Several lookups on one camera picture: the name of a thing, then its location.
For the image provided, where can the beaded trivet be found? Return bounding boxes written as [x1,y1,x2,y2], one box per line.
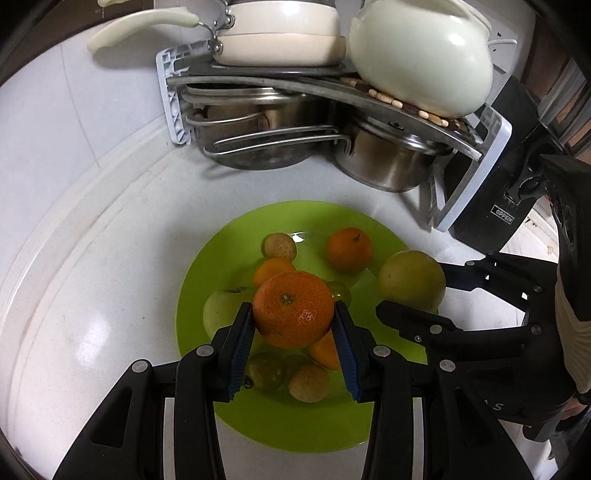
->
[339,76,474,134]

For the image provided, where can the white ceramic pot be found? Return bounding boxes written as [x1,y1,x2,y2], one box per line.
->
[348,1,493,118]

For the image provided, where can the person right hand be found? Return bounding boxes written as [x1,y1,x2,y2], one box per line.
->
[561,395,590,420]

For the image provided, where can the orange tangerine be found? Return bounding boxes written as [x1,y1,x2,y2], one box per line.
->
[325,227,373,274]

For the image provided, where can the small tan round fruit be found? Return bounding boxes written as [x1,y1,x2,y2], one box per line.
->
[262,232,297,261]

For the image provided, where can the cream lower saucepan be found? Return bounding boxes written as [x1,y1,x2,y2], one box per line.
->
[86,8,349,68]

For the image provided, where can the black scissors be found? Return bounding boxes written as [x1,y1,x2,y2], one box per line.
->
[504,141,559,205]

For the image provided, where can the black knife block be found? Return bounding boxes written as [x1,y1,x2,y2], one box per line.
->
[452,77,565,254]

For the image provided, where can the corner pot rack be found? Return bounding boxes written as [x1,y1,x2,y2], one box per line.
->
[155,40,512,231]

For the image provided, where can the cream saucepan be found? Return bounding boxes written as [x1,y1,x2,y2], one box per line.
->
[86,8,349,68]
[99,1,341,38]

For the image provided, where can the small orange mandarin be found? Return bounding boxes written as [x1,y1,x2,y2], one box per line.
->
[252,257,295,288]

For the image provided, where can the yellow-green pear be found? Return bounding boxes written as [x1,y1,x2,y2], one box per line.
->
[378,250,446,313]

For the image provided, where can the large orange mandarin with stem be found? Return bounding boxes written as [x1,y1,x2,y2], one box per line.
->
[252,271,335,350]

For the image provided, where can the green apple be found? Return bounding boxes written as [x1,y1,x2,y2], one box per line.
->
[202,287,256,340]

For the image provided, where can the small green lime with stem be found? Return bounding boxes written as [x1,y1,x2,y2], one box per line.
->
[242,352,287,391]

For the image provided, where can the steel pot right under rack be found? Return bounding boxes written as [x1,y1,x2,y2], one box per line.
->
[335,114,453,193]

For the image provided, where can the orange oval fruit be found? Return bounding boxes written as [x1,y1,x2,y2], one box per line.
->
[307,330,341,371]

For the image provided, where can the steel pot left under rack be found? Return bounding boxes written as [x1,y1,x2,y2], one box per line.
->
[181,84,351,170]

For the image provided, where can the green plate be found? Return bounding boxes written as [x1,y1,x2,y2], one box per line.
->
[176,201,426,453]

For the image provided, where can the steel pot under rack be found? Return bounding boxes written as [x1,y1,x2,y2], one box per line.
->
[335,114,453,193]
[181,84,351,170]

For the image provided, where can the wall power socket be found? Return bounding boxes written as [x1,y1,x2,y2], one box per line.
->
[486,13,535,76]

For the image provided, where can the cream upper saucepan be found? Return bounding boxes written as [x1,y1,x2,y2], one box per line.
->
[99,1,341,38]

